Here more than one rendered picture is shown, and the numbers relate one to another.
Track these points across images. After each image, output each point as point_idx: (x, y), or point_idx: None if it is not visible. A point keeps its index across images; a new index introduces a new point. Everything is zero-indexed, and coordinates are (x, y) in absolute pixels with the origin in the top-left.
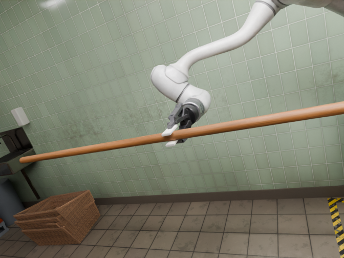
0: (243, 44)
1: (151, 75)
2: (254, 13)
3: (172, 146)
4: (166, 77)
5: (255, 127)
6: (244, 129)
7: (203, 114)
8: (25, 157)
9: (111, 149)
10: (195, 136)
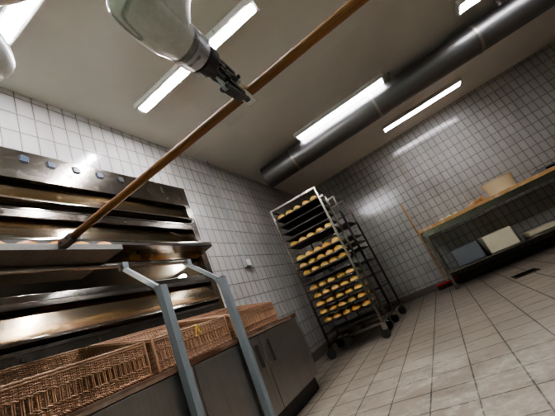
0: (15, 2)
1: None
2: None
3: (252, 105)
4: None
5: (188, 147)
6: (194, 142)
7: (168, 55)
8: None
9: (319, 40)
10: (228, 115)
